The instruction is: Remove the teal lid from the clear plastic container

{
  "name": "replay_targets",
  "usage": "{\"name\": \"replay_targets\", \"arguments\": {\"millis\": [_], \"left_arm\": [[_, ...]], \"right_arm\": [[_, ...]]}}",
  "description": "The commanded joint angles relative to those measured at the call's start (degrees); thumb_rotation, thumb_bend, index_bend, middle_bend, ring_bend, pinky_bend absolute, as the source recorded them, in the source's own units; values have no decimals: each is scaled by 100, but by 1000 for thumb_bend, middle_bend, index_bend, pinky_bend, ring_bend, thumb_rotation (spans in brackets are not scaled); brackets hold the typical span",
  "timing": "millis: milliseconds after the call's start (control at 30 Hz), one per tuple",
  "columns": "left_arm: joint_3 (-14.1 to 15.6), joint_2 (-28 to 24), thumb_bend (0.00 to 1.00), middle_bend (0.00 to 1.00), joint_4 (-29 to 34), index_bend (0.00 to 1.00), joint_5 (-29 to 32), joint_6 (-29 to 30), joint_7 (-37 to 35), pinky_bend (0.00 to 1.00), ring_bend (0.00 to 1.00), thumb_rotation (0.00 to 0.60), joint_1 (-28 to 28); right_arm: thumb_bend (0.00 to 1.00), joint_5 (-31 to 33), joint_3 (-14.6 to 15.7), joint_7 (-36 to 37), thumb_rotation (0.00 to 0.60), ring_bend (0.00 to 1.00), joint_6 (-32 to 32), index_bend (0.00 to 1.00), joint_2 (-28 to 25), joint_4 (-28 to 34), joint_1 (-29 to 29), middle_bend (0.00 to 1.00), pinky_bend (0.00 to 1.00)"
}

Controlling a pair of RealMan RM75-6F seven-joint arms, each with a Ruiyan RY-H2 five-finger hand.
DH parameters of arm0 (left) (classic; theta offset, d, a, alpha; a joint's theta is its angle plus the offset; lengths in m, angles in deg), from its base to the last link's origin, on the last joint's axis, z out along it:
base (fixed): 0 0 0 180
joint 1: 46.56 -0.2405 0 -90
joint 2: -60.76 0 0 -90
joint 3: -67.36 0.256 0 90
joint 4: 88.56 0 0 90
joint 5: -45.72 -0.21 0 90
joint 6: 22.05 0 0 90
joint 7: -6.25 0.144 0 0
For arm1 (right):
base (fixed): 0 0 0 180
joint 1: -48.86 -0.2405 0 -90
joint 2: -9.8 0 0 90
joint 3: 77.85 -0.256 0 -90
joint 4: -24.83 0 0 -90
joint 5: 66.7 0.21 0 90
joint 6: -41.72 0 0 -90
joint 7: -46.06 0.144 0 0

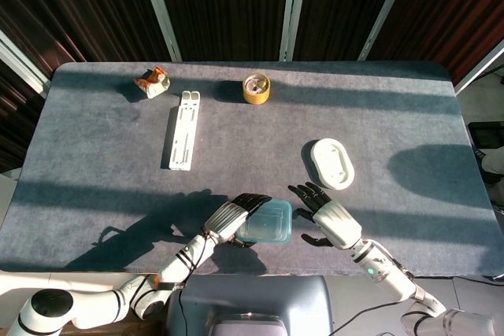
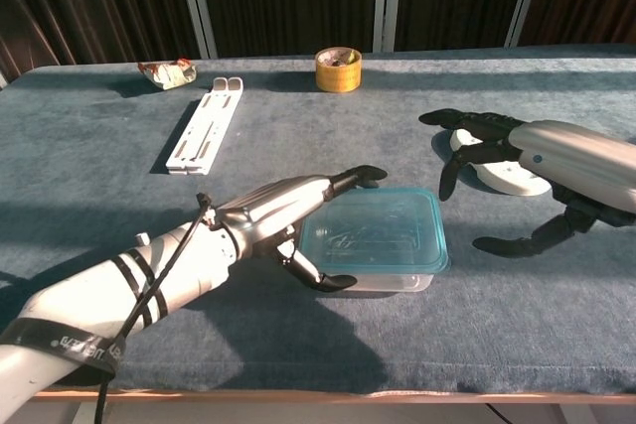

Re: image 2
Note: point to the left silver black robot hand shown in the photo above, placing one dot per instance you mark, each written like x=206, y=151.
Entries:
x=278, y=203

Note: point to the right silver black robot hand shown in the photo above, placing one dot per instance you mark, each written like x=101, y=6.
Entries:
x=561, y=151

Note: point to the teal container lid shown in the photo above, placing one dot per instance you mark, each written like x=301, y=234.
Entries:
x=387, y=225

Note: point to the clear plastic food container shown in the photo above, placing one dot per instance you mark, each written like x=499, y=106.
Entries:
x=392, y=282

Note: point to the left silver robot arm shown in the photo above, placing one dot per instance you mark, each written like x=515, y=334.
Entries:
x=99, y=295

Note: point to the white oval plastic base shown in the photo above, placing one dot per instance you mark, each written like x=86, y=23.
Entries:
x=502, y=178

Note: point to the white folding laptop stand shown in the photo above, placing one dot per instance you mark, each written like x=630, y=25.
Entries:
x=206, y=133

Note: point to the yellow tape roll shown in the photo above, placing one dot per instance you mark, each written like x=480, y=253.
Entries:
x=338, y=79

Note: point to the colourful scraps inside tape roll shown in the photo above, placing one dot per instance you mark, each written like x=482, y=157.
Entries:
x=340, y=57

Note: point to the crumpled red white wrapper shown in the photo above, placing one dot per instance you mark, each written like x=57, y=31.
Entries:
x=169, y=74

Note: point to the blue-grey table cloth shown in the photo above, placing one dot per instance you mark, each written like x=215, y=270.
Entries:
x=447, y=334

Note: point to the white table leg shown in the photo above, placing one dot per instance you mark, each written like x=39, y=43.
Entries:
x=92, y=414

